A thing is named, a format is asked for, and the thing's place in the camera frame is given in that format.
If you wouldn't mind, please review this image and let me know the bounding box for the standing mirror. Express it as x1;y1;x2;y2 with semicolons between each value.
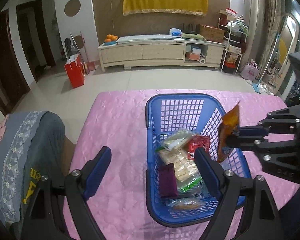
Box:
265;15;300;96

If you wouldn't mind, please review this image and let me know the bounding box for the dark wooden door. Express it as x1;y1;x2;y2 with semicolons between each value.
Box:
16;0;57;83
0;9;31;116

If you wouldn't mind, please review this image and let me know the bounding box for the white metal rack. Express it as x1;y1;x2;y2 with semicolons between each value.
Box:
220;17;249;74

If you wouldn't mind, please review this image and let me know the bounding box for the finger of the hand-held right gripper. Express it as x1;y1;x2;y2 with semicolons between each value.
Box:
236;105;300;137
226;134;300;153

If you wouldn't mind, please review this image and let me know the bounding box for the purple snack packet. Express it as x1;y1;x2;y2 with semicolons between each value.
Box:
159;163;178;199

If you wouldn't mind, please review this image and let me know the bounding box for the grey cabinet mat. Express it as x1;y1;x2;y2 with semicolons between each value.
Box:
116;35;173;43

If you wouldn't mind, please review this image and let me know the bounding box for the pink bag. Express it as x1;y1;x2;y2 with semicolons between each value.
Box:
241;59;259;81

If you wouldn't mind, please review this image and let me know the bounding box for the blue mop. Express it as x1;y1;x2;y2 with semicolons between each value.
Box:
251;34;282;93

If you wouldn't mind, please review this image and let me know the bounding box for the pink cloth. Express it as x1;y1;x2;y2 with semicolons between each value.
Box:
0;114;11;146

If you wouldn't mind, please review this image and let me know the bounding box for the long orange snack packet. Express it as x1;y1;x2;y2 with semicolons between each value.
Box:
217;102;241;164

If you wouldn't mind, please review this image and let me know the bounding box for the green cushion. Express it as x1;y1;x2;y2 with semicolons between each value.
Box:
181;33;206;41

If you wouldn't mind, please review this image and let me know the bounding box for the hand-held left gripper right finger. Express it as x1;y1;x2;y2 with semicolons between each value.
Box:
194;147;283;240

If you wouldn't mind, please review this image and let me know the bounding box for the black router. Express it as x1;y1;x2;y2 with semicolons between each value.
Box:
181;23;198;34

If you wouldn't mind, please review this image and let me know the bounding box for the red white box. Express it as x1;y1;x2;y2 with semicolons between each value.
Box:
220;8;238;22

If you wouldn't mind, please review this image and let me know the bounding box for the brown cardboard box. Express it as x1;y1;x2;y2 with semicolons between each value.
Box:
197;24;226;43

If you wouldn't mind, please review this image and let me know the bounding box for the green-edged cracker packet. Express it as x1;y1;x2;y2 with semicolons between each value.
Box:
157;147;203;193

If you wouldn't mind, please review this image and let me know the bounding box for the red dustpan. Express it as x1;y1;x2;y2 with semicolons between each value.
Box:
84;61;96;75

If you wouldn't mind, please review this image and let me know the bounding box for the pink tablecloth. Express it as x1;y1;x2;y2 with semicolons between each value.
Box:
62;89;300;240

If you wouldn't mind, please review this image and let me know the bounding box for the blue plastic basket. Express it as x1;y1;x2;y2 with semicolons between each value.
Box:
145;94;252;228

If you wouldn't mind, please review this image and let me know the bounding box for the standing air conditioner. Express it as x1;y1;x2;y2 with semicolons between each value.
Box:
244;0;267;63

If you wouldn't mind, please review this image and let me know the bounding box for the broom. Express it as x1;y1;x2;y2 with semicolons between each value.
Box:
79;31;90;74

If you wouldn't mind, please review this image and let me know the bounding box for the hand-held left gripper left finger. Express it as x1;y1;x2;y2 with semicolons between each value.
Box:
20;146;112;240

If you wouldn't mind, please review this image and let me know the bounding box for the beige TV cabinet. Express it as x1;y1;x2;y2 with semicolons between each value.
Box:
97;34;225;73

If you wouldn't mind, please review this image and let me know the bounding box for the patterned curtain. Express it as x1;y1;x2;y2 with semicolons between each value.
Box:
259;0;286;81

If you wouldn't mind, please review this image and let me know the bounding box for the blue tissue box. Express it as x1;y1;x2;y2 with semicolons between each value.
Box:
169;27;183;38

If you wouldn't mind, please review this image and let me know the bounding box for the white cracker packet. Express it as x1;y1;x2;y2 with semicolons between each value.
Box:
161;129;196;152

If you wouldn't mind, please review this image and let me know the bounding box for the red paper bag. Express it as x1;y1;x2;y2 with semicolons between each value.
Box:
64;54;86;89

